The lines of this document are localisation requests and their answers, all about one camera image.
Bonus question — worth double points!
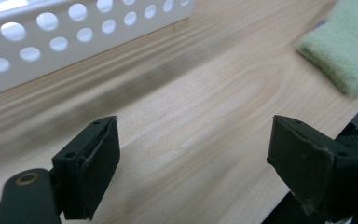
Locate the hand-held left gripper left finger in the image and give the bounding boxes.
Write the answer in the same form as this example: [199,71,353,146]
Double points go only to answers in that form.
[51,116,121,221]

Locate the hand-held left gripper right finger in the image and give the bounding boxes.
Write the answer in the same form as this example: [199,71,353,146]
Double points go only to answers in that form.
[266,114,358,224]

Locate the white perforated plastic basket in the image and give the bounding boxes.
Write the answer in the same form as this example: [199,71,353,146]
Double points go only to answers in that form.
[0,0,196,100]

